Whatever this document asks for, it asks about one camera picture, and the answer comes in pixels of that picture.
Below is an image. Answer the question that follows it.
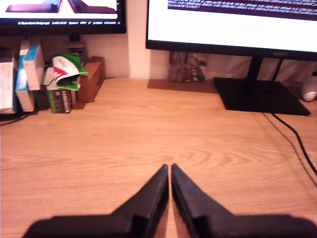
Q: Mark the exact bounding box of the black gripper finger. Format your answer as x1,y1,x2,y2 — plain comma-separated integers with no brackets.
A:
170,163,317,238
22,163,170,238

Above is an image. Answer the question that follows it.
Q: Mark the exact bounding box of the small printed carton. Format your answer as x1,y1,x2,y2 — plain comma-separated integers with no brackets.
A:
47,87,77,114

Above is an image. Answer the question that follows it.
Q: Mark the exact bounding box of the brown cardboard box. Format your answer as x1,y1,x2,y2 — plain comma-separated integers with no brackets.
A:
77,56,106,104

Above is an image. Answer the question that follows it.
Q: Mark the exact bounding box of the grey patterned card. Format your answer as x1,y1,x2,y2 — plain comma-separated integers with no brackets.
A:
168,51,208,83

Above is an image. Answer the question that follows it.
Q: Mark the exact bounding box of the small dark box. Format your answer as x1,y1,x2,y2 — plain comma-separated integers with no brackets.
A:
34,86,51,110

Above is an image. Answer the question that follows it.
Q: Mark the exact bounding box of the green white crumpled packet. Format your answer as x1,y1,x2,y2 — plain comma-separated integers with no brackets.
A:
46,52,89,91

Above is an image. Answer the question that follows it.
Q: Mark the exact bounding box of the white game controller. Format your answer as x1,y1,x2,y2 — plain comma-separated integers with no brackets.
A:
300,71,317,103

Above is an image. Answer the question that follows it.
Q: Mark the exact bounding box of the blue and white box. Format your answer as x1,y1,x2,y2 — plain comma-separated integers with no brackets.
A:
14,54,36,113

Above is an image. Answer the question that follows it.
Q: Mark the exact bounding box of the white box with blue top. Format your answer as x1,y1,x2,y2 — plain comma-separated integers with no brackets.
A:
23,44,46,91

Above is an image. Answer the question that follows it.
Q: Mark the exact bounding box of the plain white box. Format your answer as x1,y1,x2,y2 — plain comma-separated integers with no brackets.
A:
0,61,16,115

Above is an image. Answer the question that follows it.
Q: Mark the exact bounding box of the black Huawei monitor with stand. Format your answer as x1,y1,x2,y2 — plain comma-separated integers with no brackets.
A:
145,0,317,117

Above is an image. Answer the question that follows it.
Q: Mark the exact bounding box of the black computer monitor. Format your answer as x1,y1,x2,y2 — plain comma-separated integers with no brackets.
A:
0,0,127,36

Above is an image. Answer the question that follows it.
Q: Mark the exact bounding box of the thick black table cable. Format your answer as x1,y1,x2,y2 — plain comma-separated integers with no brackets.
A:
270,112,317,177

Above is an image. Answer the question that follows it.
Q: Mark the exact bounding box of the thin black monitor cable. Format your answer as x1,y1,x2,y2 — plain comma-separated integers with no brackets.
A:
273,59,283,83

